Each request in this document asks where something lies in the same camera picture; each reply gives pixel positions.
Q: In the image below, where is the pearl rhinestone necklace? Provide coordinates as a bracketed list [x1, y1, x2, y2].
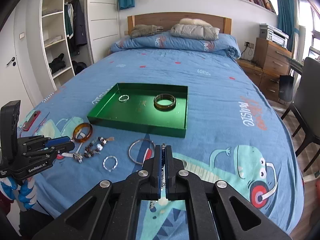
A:
[149, 143, 167, 212]

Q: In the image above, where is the left blue gloved hand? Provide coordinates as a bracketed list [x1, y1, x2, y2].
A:
[1, 177, 37, 215]

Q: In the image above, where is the thin silver bangle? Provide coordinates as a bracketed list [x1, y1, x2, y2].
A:
[128, 138, 156, 165]

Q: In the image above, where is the orange amber bangle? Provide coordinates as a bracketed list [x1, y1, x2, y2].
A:
[72, 122, 93, 143]

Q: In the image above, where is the red phone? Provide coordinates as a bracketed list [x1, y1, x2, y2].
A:
[22, 111, 41, 132]

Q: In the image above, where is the green metal tray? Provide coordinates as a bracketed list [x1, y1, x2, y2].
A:
[87, 83, 188, 138]

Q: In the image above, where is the white door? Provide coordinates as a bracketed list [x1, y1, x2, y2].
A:
[1, 5, 43, 120]

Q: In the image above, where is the dark amber bangle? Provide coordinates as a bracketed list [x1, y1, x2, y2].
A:
[153, 93, 176, 112]

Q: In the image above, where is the blue cartoon bedspread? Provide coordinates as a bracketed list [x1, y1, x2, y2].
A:
[29, 49, 304, 233]

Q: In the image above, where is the white wardrobe shelving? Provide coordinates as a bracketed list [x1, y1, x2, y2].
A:
[36, 0, 120, 94]

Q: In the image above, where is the blue folded duvet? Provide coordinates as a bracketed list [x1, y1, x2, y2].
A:
[110, 31, 241, 60]

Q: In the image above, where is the grey-green plush garment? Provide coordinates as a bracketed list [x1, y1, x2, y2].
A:
[130, 24, 164, 38]

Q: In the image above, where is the dark tote bag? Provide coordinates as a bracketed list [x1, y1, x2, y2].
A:
[278, 75, 294, 102]

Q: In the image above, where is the wooden drawer dresser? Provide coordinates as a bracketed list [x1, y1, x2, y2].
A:
[237, 37, 292, 101]

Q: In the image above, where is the wooden headboard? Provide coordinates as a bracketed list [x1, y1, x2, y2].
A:
[126, 12, 232, 35]

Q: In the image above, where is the dark office chair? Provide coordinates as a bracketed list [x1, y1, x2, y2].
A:
[281, 57, 320, 156]

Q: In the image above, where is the white printer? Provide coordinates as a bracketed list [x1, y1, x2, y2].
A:
[259, 23, 289, 48]

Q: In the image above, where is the beaded charm bracelet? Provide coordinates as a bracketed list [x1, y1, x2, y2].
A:
[74, 136, 115, 164]

